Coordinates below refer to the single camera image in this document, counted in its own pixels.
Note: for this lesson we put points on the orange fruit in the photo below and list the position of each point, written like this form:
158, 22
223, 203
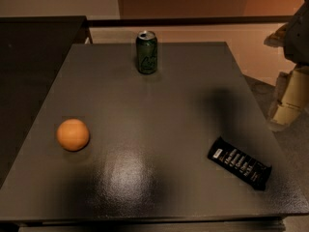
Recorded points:
73, 135

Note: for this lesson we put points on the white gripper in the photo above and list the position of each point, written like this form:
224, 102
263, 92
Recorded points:
298, 41

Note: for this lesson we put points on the black snack bar wrapper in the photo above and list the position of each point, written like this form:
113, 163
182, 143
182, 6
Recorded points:
250, 170

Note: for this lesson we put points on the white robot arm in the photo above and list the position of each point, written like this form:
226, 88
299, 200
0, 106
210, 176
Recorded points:
296, 48

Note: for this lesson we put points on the green soda can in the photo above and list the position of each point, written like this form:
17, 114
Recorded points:
146, 48

